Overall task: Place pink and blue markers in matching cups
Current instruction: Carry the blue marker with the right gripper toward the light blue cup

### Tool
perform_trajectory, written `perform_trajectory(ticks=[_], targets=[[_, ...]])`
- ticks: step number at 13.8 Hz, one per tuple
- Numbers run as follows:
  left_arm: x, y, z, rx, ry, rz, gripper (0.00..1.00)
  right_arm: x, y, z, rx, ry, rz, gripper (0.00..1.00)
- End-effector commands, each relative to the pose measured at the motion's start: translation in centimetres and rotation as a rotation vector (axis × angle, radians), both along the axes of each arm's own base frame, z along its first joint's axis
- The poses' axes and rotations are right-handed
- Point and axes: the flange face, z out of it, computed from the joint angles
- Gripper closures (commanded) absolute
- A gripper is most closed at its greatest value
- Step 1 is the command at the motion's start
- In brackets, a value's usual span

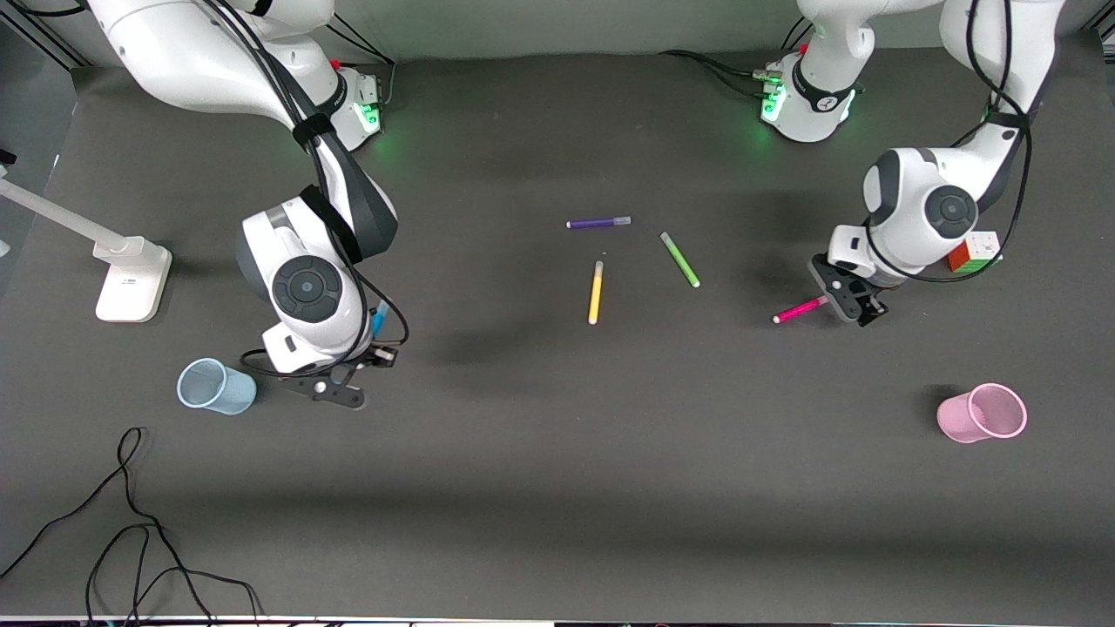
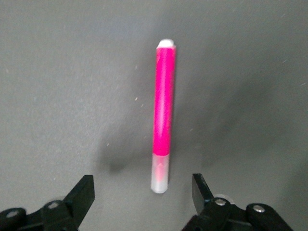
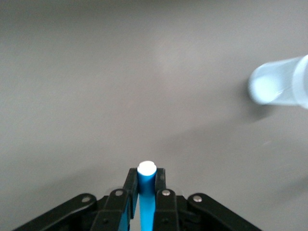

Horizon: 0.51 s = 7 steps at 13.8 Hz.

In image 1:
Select pink marker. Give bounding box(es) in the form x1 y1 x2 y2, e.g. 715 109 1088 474
772 294 831 326

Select blue plastic cup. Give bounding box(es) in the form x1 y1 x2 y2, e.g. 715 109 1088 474
176 357 259 416

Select Rubik's cube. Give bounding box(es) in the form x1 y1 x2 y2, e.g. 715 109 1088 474
947 230 1004 275

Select pink plastic cup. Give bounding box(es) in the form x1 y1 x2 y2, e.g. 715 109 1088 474
936 381 1030 445

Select green marker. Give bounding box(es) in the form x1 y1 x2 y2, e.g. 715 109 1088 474
659 231 702 289

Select white lamp stand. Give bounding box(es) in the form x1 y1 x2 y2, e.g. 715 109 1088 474
0 177 173 324

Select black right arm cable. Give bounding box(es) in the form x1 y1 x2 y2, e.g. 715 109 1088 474
199 0 411 379

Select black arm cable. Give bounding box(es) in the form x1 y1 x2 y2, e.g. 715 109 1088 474
862 0 1039 285
199 0 411 379

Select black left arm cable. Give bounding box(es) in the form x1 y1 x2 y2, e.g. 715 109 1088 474
862 0 1039 285

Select loose black cable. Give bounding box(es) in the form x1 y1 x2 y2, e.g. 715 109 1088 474
0 426 264 625

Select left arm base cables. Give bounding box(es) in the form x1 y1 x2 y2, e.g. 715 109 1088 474
659 16 816 98

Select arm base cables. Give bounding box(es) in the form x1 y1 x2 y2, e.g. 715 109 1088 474
327 12 398 111
659 16 816 98

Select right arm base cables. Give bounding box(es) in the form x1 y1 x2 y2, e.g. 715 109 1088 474
327 12 398 111

